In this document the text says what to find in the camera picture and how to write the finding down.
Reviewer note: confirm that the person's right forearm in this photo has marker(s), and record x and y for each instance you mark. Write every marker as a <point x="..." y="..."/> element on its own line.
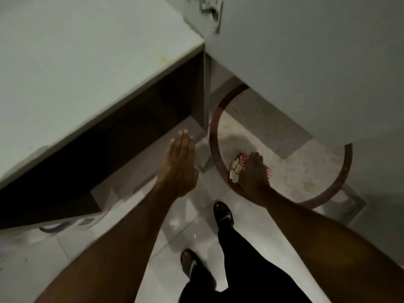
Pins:
<point x="331" y="249"/>

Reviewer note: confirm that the red and white cloth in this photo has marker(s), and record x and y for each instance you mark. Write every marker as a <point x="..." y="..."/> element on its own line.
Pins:
<point x="236" y="168"/>

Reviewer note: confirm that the person's left hand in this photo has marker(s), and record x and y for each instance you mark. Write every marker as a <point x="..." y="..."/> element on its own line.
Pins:
<point x="180" y="167"/>

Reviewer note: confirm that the black trousers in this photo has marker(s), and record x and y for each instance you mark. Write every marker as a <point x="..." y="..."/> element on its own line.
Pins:
<point x="252" y="271"/>

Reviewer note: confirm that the black slide sandal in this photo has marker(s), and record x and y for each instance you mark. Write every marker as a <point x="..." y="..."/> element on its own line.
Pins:
<point x="191" y="265"/>
<point x="224" y="214"/>

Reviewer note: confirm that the person's right hand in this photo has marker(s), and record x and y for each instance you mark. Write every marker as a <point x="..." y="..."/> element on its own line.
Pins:
<point x="255" y="179"/>

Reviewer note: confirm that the person's left forearm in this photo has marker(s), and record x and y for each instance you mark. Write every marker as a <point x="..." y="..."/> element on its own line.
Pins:
<point x="120" y="249"/>

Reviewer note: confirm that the metal door hinge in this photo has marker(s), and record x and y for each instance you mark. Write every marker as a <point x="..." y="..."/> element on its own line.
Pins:
<point x="209" y="10"/>

